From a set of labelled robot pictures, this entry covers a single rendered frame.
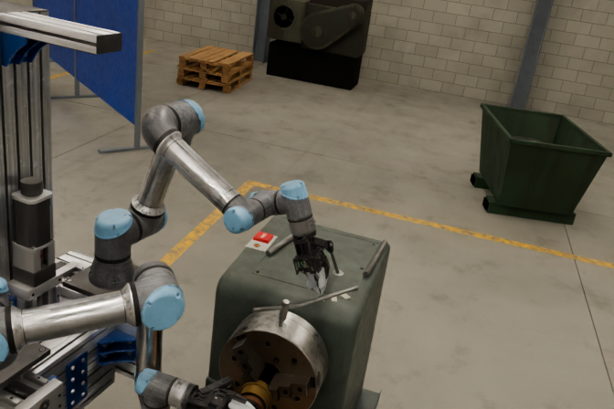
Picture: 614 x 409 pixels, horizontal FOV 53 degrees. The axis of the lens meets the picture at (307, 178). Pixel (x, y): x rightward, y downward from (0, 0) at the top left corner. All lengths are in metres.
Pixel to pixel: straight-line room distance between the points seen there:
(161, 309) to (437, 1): 10.19
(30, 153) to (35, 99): 0.17
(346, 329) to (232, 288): 0.39
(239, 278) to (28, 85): 0.86
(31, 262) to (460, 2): 10.11
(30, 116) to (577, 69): 10.46
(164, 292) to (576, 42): 10.45
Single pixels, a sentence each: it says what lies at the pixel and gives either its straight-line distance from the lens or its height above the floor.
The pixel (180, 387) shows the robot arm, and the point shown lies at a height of 1.11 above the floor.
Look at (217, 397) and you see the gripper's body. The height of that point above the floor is 1.11.
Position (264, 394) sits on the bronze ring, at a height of 1.11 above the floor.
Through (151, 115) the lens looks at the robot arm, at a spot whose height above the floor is 1.77.
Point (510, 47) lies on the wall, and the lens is 11.50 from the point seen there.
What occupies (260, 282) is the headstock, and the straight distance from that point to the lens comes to 2.03.
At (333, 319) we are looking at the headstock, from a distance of 1.95.
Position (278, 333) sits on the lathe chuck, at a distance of 1.84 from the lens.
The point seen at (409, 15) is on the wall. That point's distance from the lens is 11.51.
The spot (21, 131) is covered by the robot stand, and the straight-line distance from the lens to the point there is 1.90.
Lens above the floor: 2.31
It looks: 21 degrees down
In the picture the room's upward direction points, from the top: 8 degrees clockwise
